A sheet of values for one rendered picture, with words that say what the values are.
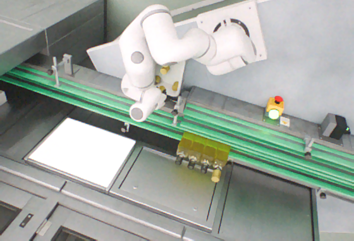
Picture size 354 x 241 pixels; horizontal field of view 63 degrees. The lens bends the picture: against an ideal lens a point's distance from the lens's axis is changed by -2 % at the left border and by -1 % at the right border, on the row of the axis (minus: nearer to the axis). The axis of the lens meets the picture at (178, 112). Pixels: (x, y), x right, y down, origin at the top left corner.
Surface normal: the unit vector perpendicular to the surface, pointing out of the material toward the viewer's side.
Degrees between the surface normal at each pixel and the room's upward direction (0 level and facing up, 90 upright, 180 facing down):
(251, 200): 89
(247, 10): 5
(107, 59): 0
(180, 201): 90
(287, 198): 90
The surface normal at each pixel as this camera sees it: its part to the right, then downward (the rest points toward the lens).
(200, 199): 0.15, -0.76
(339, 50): -0.29, 0.58
